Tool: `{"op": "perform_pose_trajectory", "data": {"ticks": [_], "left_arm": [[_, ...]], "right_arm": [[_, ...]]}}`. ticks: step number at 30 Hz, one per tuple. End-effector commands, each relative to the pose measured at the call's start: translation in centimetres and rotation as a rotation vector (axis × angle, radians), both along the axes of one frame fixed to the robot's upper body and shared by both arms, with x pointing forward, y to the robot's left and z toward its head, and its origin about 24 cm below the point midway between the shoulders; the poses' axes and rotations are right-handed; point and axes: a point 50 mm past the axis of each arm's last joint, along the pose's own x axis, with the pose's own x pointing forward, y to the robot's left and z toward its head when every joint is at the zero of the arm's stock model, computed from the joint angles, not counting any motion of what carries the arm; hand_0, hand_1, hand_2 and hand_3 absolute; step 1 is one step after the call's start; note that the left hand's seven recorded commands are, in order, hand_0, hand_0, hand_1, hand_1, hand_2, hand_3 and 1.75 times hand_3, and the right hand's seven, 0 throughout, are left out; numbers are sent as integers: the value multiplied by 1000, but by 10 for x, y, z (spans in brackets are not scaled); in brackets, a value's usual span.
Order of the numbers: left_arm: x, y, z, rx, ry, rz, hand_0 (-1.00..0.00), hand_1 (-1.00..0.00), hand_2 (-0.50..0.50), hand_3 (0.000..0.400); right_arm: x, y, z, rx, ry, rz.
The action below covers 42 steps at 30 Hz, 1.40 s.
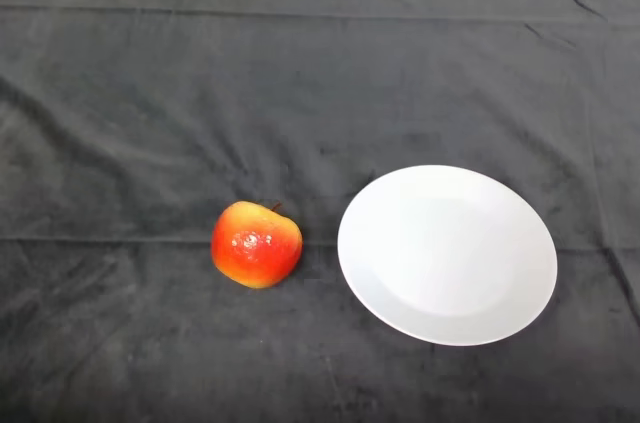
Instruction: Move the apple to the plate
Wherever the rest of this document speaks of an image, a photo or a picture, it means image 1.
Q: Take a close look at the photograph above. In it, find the red yellow apple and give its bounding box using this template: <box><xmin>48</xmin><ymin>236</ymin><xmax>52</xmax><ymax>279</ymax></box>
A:
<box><xmin>210</xmin><ymin>200</ymin><xmax>304</xmax><ymax>290</ymax></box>

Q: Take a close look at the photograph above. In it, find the white round plate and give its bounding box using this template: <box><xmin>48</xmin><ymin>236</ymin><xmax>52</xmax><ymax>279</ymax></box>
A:
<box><xmin>336</xmin><ymin>164</ymin><xmax>559</xmax><ymax>347</ymax></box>

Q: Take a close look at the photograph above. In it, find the black cloth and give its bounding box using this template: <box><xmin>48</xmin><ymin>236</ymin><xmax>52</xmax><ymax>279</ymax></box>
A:
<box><xmin>0</xmin><ymin>0</ymin><xmax>640</xmax><ymax>423</ymax></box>

